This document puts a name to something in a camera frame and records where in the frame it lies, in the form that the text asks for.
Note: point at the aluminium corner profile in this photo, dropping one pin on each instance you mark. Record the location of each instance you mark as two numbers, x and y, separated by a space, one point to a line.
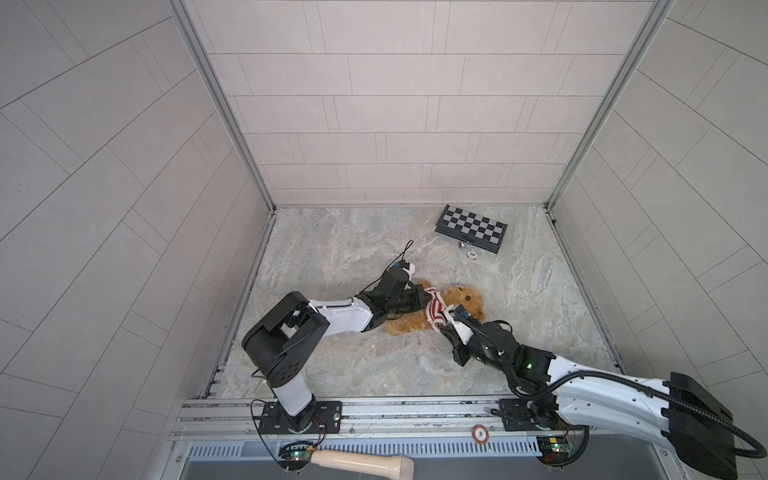
181 17
647 32

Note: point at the aluminium corner profile left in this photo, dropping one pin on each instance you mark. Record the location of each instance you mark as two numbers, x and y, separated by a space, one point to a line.
181 17

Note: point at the folded black chess board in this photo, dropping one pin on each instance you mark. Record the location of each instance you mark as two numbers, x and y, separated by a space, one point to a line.
471 228

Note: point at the red white striped knit sweater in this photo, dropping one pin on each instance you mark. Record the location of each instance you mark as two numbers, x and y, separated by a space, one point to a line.
436 310

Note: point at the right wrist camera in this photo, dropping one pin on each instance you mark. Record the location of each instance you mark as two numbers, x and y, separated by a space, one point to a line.
463 323

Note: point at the right green circuit board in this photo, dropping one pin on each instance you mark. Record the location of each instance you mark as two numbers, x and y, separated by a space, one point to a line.
553 449

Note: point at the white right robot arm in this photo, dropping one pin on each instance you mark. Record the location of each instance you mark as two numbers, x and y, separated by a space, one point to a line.
676 413

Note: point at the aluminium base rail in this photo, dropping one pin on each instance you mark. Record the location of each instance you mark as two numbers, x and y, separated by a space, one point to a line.
413 427

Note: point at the left green circuit board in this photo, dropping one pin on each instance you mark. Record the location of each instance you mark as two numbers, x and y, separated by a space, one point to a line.
296 455

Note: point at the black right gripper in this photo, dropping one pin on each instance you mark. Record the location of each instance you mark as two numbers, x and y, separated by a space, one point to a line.
457 350

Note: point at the round red sticker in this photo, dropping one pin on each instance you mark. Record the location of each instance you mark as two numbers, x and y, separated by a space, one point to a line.
480 434

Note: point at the green circuit board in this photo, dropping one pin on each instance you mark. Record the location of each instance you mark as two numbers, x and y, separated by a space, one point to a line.
553 449
296 455

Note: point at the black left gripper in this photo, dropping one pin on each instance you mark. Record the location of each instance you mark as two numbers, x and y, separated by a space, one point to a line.
415 294

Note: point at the brown teddy bear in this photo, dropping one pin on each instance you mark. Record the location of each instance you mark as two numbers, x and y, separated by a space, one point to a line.
469 297

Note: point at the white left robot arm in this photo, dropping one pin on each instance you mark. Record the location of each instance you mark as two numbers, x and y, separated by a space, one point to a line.
282 342

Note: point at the aluminium corner profile right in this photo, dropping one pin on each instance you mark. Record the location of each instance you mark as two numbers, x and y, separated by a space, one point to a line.
647 32

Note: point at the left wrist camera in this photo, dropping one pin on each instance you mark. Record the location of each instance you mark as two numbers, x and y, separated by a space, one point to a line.
407 267

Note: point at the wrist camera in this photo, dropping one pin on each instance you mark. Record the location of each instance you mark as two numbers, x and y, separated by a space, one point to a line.
407 267
463 323

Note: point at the beige wooden handle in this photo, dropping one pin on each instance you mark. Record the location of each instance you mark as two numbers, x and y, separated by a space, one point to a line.
389 467

